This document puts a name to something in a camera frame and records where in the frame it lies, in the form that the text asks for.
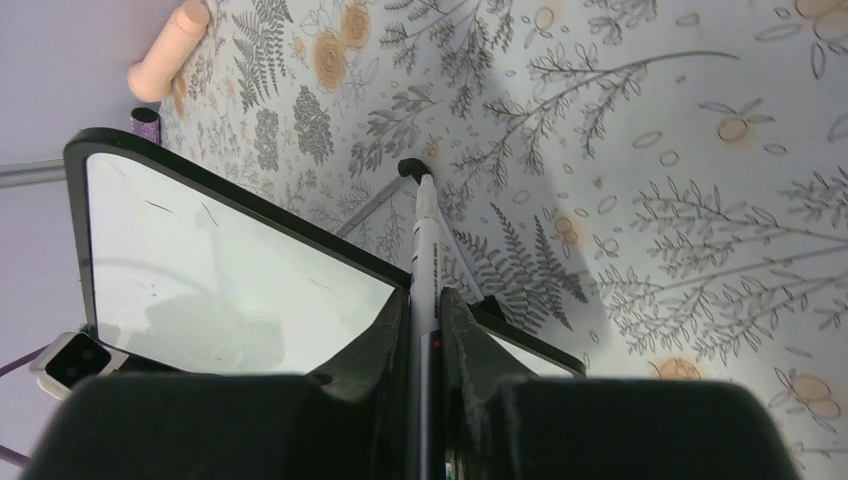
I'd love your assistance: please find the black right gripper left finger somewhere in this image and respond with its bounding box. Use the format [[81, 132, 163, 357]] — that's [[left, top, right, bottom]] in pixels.
[[23, 291, 410, 479]]

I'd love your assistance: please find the black capped whiteboard marker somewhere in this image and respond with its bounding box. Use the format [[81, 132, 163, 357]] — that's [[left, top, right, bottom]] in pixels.
[[408, 174, 445, 479]]

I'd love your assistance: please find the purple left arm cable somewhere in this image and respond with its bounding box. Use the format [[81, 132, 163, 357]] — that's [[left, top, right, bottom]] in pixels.
[[0, 344, 51, 468]]

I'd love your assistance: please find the floral table mat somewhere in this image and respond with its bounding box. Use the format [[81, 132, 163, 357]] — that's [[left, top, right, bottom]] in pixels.
[[161, 1, 847, 479]]

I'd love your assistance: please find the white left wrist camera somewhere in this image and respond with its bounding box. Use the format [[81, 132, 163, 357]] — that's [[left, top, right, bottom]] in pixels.
[[29, 331, 129, 400]]

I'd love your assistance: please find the small black-framed whiteboard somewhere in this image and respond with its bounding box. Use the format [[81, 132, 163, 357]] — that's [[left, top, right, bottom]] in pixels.
[[63, 127, 588, 379]]

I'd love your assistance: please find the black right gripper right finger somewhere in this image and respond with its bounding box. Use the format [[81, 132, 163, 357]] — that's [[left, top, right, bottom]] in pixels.
[[440, 288, 797, 479]]

